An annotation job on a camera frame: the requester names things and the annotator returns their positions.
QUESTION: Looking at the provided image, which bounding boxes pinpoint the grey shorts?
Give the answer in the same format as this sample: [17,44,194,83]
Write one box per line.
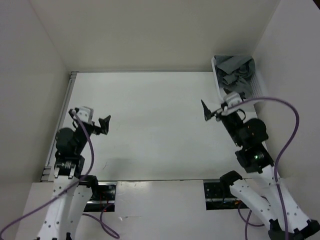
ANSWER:
[214,55,256,99]

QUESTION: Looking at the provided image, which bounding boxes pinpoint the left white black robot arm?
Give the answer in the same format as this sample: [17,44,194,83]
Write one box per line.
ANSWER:
[36,108,111,240]

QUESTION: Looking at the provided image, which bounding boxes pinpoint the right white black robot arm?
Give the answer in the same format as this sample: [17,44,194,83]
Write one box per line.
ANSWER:
[202,97,320,240]

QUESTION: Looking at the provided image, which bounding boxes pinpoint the white perforated plastic basket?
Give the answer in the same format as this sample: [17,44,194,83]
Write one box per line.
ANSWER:
[211,55,267,102]

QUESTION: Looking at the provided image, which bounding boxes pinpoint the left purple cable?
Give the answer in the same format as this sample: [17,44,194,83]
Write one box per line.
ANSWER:
[0,109,120,240]

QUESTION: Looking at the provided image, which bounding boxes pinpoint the purple cable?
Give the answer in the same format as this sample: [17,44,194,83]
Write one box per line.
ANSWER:
[226,96,300,240]
[0,109,120,240]

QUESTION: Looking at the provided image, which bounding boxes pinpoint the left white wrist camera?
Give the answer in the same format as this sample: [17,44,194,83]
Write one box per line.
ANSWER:
[74,106,94,125]

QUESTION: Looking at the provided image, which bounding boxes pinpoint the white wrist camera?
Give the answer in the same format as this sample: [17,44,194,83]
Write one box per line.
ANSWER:
[74,106,94,125]
[221,92,244,116]

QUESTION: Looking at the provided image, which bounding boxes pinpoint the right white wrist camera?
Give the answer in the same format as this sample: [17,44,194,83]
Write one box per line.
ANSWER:
[221,92,244,116]

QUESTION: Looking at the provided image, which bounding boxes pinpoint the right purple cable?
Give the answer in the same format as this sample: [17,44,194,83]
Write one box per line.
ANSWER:
[226,96,300,240]

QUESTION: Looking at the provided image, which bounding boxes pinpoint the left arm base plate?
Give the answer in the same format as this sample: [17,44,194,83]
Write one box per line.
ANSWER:
[84,181,117,213]

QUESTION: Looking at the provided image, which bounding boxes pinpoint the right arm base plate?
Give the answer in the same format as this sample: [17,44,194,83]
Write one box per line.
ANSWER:
[203,179,248,211]

